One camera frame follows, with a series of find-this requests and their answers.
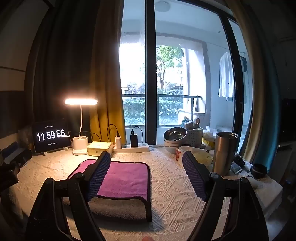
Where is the round ceiling light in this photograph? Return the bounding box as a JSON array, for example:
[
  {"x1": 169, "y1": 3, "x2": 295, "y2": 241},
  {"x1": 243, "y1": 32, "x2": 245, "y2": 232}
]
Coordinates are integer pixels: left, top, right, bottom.
[{"x1": 154, "y1": 1, "x2": 170, "y2": 12}]

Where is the purple towel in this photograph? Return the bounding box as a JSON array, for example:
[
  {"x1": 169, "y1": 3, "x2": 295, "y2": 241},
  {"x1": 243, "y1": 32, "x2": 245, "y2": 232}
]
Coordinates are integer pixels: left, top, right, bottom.
[{"x1": 67, "y1": 159, "x2": 151, "y2": 202}]

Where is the white plastic bag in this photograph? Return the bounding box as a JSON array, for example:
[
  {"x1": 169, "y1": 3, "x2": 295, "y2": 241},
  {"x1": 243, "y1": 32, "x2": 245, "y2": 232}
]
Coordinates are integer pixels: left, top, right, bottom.
[{"x1": 176, "y1": 146, "x2": 213, "y2": 166}]

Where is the light wooden box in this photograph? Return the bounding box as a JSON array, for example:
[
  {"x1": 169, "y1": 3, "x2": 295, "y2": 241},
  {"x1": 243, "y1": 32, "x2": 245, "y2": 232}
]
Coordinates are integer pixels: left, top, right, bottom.
[{"x1": 86, "y1": 142, "x2": 114, "y2": 156}]

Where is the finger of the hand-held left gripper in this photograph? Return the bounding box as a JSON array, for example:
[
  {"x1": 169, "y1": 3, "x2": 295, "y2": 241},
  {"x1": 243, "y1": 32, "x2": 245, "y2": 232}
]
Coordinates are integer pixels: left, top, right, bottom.
[{"x1": 0, "y1": 142, "x2": 33, "y2": 168}]

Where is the hanging white shirt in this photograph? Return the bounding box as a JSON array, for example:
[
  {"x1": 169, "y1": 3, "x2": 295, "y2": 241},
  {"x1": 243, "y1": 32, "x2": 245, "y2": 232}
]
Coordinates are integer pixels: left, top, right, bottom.
[{"x1": 218, "y1": 52, "x2": 235, "y2": 101}]

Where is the steel bowl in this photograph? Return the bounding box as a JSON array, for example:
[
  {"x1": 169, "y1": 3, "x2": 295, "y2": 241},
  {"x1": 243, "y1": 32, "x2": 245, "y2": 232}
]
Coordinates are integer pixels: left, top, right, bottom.
[{"x1": 163, "y1": 127, "x2": 187, "y2": 142}]

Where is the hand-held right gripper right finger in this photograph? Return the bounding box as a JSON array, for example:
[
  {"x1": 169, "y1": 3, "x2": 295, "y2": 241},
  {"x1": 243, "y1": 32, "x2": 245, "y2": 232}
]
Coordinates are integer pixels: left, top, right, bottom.
[{"x1": 182, "y1": 151, "x2": 269, "y2": 241}]

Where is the balcony railing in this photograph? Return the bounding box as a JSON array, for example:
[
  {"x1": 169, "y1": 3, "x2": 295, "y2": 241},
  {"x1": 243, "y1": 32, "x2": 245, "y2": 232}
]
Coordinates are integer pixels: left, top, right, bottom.
[{"x1": 122, "y1": 94, "x2": 204, "y2": 114}]

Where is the white pot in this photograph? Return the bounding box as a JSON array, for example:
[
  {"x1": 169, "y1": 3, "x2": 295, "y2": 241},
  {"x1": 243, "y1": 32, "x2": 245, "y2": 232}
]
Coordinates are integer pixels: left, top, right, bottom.
[{"x1": 164, "y1": 138, "x2": 186, "y2": 155}]

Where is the white textured blanket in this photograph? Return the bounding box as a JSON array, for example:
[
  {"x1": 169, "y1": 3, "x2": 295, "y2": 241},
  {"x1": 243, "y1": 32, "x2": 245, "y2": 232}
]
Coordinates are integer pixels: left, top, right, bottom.
[{"x1": 9, "y1": 146, "x2": 284, "y2": 241}]

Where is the dark curtain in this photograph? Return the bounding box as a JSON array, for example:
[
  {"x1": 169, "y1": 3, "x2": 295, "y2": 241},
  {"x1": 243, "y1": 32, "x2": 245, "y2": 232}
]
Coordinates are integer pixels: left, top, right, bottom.
[{"x1": 33, "y1": 0, "x2": 99, "y2": 138}]

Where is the white plastic basket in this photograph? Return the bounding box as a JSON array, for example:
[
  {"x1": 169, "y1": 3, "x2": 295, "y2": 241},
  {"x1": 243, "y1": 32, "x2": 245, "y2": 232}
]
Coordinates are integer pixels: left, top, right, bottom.
[{"x1": 184, "y1": 127, "x2": 204, "y2": 148}]

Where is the white power strip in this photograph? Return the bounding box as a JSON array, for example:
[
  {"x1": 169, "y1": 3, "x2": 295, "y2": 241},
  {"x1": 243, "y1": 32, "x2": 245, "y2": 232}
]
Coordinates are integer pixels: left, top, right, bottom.
[{"x1": 113, "y1": 142, "x2": 150, "y2": 153}]

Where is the teal curtain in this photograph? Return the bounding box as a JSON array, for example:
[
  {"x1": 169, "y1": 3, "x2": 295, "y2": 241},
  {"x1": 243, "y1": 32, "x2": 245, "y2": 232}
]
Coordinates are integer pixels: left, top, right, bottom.
[{"x1": 251, "y1": 23, "x2": 282, "y2": 168}]

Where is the black round cap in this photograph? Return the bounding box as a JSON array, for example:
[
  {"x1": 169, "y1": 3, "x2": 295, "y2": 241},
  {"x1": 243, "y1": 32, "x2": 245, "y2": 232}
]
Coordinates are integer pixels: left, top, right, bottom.
[{"x1": 251, "y1": 163, "x2": 268, "y2": 179}]

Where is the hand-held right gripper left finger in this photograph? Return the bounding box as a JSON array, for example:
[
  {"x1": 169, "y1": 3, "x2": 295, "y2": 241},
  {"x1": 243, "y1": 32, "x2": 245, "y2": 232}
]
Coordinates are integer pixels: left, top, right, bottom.
[{"x1": 24, "y1": 151, "x2": 111, "y2": 241}]

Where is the steel tumbler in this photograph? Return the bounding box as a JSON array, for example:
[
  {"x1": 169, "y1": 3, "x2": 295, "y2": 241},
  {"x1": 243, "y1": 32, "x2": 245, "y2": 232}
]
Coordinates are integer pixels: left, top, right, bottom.
[{"x1": 212, "y1": 132, "x2": 239, "y2": 176}]

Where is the black charger cable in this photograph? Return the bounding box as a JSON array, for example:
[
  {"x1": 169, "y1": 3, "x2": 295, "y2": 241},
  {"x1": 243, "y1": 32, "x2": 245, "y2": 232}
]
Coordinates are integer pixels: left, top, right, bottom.
[
  {"x1": 107, "y1": 124, "x2": 121, "y2": 141},
  {"x1": 131, "y1": 126, "x2": 144, "y2": 144}
]

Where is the tablet clock display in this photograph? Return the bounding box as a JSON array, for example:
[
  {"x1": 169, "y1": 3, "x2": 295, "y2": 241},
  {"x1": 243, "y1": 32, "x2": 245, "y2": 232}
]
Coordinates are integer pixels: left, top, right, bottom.
[{"x1": 32, "y1": 119, "x2": 72, "y2": 153}]

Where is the white desk lamp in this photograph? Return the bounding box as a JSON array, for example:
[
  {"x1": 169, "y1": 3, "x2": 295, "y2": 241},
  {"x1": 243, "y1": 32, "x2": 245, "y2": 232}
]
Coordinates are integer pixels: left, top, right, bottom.
[{"x1": 65, "y1": 98, "x2": 98, "y2": 156}]

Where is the yellow plastic bag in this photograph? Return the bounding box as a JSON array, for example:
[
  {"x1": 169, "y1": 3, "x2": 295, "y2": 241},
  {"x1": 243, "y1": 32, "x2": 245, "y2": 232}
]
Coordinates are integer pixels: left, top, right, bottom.
[{"x1": 202, "y1": 129, "x2": 218, "y2": 149}]

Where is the yellow curtain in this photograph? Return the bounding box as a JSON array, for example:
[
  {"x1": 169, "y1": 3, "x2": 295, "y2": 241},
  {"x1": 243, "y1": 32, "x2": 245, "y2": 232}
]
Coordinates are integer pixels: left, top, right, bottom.
[{"x1": 89, "y1": 0, "x2": 127, "y2": 144}]

